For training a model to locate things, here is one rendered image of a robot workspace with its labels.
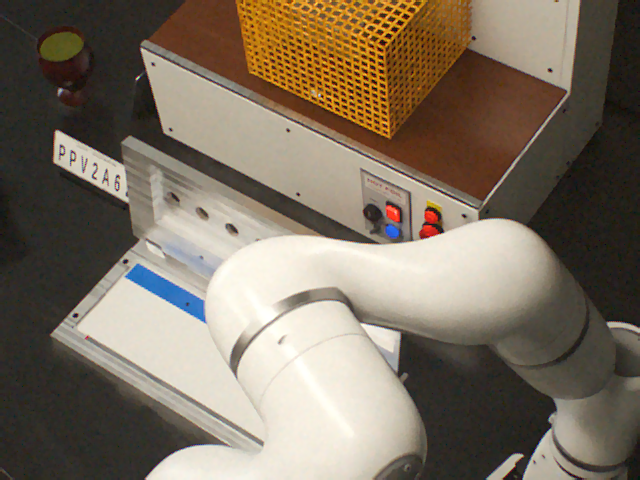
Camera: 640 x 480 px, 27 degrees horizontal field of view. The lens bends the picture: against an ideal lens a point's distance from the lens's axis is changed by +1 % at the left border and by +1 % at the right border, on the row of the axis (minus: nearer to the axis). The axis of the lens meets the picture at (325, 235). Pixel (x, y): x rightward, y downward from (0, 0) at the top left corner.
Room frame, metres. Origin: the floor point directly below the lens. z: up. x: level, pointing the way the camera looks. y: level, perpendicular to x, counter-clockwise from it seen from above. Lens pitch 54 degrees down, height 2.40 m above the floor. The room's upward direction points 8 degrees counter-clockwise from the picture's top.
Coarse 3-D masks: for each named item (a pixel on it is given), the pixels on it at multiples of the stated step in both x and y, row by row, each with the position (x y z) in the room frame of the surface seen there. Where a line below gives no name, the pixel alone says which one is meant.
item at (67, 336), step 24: (144, 240) 1.12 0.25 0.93; (120, 264) 1.09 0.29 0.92; (144, 264) 1.09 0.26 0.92; (168, 264) 1.08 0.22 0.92; (96, 288) 1.06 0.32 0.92; (192, 288) 1.04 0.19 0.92; (72, 312) 1.02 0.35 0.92; (72, 336) 0.98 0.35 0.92; (96, 360) 0.94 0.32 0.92; (144, 384) 0.89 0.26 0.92; (168, 408) 0.86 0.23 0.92; (192, 408) 0.85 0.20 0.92; (216, 432) 0.81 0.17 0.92
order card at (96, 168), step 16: (64, 144) 1.30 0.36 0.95; (80, 144) 1.29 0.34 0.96; (64, 160) 1.29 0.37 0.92; (80, 160) 1.28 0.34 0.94; (96, 160) 1.26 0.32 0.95; (112, 160) 1.25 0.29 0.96; (80, 176) 1.27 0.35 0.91; (96, 176) 1.25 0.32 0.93; (112, 176) 1.24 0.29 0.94; (112, 192) 1.23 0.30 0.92
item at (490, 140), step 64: (192, 0) 1.41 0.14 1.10; (384, 0) 1.21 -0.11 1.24; (448, 0) 1.27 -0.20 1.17; (512, 0) 1.21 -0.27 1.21; (576, 0) 1.15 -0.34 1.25; (192, 64) 1.29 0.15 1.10; (448, 64) 1.22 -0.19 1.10; (512, 64) 1.21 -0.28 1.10; (576, 64) 1.16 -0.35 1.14; (192, 128) 1.29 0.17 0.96; (256, 128) 1.21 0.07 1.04; (320, 128) 1.14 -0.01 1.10; (448, 128) 1.11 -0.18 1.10; (512, 128) 1.10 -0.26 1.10; (576, 128) 1.17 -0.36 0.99; (320, 192) 1.14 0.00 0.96; (448, 192) 1.01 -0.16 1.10; (512, 192) 1.04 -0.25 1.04
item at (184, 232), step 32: (128, 160) 1.14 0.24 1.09; (160, 160) 1.11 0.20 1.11; (128, 192) 1.14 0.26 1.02; (160, 192) 1.11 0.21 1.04; (192, 192) 1.08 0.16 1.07; (224, 192) 1.04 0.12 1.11; (160, 224) 1.10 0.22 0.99; (192, 224) 1.08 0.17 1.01; (224, 224) 1.04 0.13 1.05; (256, 224) 1.01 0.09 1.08; (288, 224) 0.98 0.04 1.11; (192, 256) 1.06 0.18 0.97; (224, 256) 1.03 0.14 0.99; (384, 352) 0.86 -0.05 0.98
